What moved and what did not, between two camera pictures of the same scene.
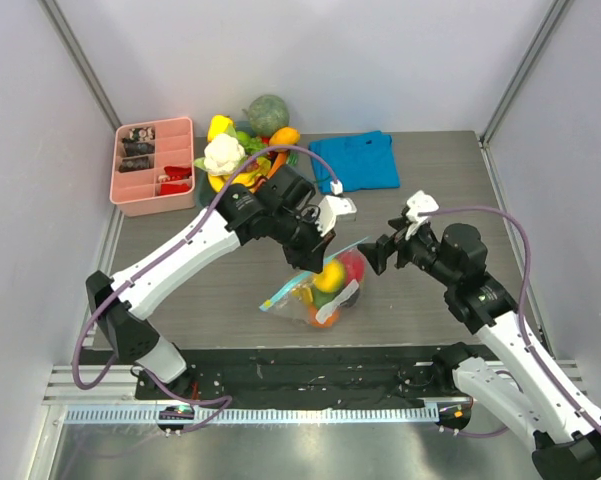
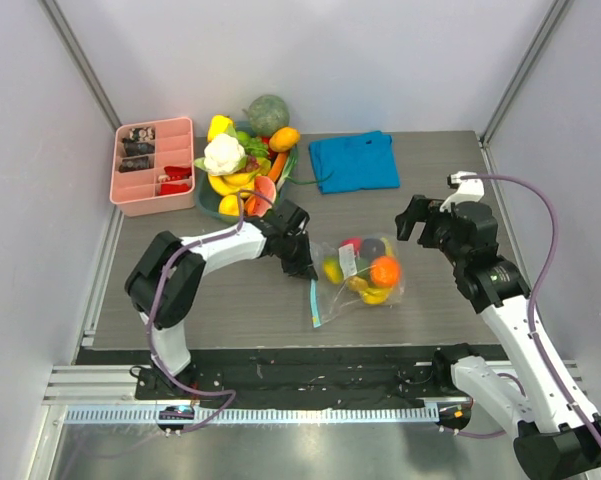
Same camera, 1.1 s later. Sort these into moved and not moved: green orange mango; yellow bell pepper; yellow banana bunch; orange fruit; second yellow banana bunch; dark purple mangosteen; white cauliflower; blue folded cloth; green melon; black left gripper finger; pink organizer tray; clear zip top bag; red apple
Moved: clear zip top bag; black left gripper finger; orange fruit; green orange mango; yellow banana bunch; dark purple mangosteen; red apple
Not moved: white cauliflower; yellow bell pepper; green melon; blue folded cloth; second yellow banana bunch; pink organizer tray
